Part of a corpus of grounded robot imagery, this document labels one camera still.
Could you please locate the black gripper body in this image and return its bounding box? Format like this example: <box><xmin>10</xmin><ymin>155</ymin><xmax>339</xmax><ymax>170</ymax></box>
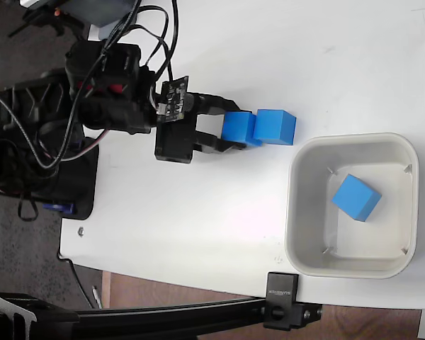
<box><xmin>154</xmin><ymin>92</ymin><xmax>203</xmax><ymax>165</ymax></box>

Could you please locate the blue cube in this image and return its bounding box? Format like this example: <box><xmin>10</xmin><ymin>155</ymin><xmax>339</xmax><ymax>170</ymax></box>
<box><xmin>220</xmin><ymin>111</ymin><xmax>264</xmax><ymax>148</ymax></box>
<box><xmin>331</xmin><ymin>174</ymin><xmax>383</xmax><ymax>223</ymax></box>
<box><xmin>252</xmin><ymin>108</ymin><xmax>298</xmax><ymax>147</ymax></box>

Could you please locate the black six-joint robot arm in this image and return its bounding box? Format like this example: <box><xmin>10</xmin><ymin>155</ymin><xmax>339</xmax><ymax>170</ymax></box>
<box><xmin>0</xmin><ymin>40</ymin><xmax>157</xmax><ymax>199</ymax></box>

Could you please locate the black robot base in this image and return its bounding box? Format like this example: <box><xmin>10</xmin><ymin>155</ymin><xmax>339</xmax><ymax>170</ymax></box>
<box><xmin>31</xmin><ymin>141</ymin><xmax>101</xmax><ymax>220</ymax></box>

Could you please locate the white plastic bin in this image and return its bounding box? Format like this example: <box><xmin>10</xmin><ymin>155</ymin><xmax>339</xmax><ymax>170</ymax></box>
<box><xmin>284</xmin><ymin>132</ymin><xmax>420</xmax><ymax>280</ymax></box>

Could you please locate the blue-gray device base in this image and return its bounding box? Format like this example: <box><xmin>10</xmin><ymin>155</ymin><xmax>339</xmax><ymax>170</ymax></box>
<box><xmin>62</xmin><ymin>0</ymin><xmax>140</xmax><ymax>42</ymax></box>

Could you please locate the black table clamp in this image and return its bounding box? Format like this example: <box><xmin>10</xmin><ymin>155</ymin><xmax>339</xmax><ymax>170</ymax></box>
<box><xmin>262</xmin><ymin>271</ymin><xmax>324</xmax><ymax>332</ymax></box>

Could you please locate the black tripod stand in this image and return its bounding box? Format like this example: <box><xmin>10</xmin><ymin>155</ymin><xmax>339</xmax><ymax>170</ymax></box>
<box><xmin>7</xmin><ymin>4</ymin><xmax>90</xmax><ymax>49</ymax></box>

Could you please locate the camera circuit board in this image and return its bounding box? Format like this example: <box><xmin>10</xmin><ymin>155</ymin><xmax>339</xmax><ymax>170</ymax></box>
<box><xmin>156</xmin><ymin>75</ymin><xmax>191</xmax><ymax>125</ymax></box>

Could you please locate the black cable loop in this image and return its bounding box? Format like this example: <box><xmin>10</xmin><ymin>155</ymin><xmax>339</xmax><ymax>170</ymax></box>
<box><xmin>101</xmin><ymin>0</ymin><xmax>181</xmax><ymax>89</ymax></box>

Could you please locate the white-gray servo cable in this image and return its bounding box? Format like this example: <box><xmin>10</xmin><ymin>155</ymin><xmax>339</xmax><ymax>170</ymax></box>
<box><xmin>0</xmin><ymin>90</ymin><xmax>110</xmax><ymax>170</ymax></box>

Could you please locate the thin black floor cable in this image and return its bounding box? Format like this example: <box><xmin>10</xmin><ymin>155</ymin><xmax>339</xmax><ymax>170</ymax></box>
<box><xmin>58</xmin><ymin>253</ymin><xmax>95</xmax><ymax>309</ymax></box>

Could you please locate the white cable end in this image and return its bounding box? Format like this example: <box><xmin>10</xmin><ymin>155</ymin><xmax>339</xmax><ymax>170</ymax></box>
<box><xmin>91</xmin><ymin>285</ymin><xmax>103</xmax><ymax>310</ymax></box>

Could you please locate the black aluminium rail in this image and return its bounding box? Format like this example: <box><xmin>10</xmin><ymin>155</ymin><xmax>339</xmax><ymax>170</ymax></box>
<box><xmin>0</xmin><ymin>290</ymin><xmax>270</xmax><ymax>340</ymax></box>

